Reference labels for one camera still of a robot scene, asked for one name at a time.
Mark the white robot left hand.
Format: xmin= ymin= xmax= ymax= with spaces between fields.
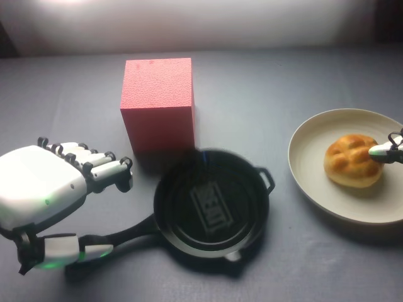
xmin=0 ymin=136 xmax=134 ymax=276

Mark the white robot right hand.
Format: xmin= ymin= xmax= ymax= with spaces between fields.
xmin=368 ymin=128 xmax=403 ymax=165

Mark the black cast iron skillet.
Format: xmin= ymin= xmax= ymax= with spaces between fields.
xmin=64 ymin=147 xmax=275 ymax=279

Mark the golden bread bun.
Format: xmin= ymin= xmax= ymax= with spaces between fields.
xmin=324 ymin=133 xmax=385 ymax=189

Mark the white round plate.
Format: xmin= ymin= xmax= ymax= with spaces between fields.
xmin=287 ymin=108 xmax=403 ymax=225

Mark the red cube block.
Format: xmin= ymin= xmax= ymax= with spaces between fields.
xmin=120 ymin=57 xmax=196 ymax=157

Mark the grey table cloth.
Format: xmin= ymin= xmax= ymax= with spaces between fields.
xmin=0 ymin=43 xmax=403 ymax=302

